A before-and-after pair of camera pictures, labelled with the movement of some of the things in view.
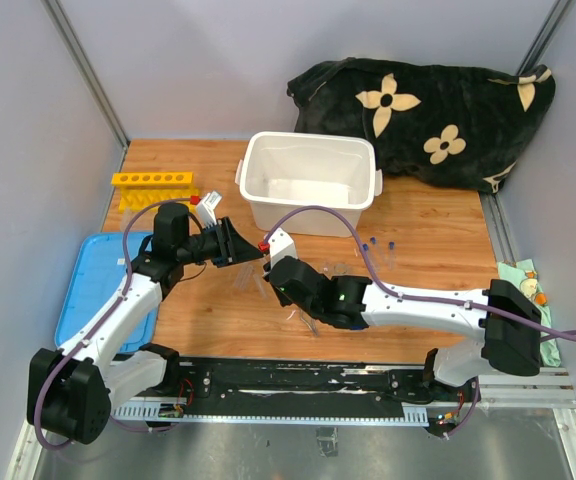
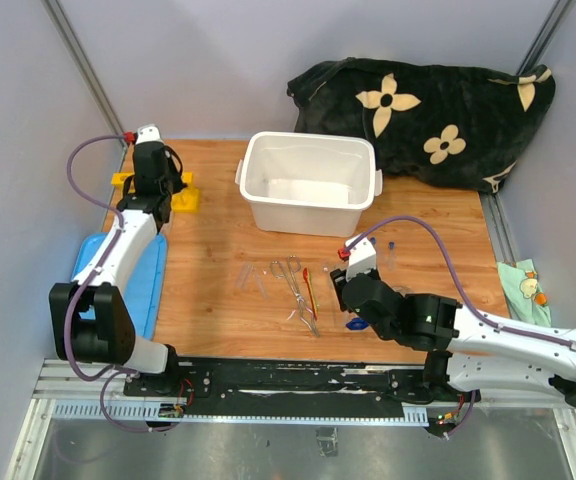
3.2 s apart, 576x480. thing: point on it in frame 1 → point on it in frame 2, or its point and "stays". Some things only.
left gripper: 232,247 → 178,180
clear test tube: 246,276 stays
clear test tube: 261,285 stays
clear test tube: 243,277 stays
